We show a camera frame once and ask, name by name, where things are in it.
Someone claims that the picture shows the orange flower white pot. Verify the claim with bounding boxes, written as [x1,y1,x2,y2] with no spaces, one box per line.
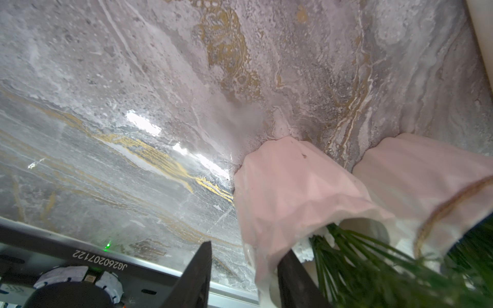
[234,137,398,307]

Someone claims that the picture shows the cream plastic storage box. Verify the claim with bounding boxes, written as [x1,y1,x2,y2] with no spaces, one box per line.
[466,0,493,88]

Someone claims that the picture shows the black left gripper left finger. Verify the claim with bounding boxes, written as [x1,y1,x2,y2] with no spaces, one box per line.
[161,241,212,308]

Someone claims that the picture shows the pink flower twine pot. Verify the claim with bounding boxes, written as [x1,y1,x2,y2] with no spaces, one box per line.
[353,133,492,296]

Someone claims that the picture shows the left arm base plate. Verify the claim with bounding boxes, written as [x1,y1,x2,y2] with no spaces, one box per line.
[1,244,127,307]

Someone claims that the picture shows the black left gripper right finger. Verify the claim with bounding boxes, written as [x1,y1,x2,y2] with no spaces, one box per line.
[277,250,331,308]

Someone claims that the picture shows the aluminium front rail frame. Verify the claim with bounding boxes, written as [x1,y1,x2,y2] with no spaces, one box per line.
[1,218,259,307]

